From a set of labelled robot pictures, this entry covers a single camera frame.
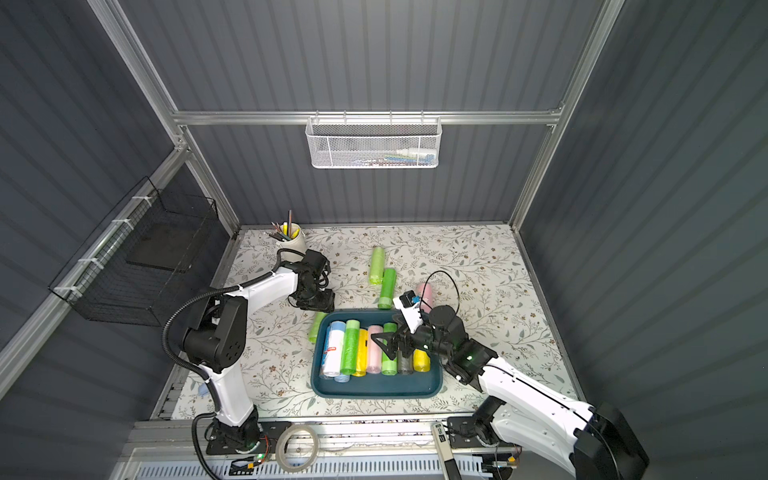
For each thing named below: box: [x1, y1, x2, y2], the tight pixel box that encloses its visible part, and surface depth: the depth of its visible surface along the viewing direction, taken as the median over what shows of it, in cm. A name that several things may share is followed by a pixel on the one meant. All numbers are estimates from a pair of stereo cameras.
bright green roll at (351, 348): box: [340, 319, 361, 375], surface depth 84 cm
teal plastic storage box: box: [310, 309, 443, 398], surface depth 84 cm
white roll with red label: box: [323, 321, 346, 377], surface depth 82 cm
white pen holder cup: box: [276, 222, 307, 253], surface depth 107 cm
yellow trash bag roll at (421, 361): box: [413, 348, 431, 373], surface depth 84 cm
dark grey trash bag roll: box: [397, 350, 414, 375], surface depth 84 cm
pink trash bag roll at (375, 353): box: [367, 325, 383, 374], surface depth 84 cm
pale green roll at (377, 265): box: [370, 246, 385, 285], surface depth 107 cm
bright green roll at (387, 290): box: [378, 268, 397, 310], surface depth 101 cm
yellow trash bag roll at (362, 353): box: [352, 328, 368, 377], surface depth 86 cm
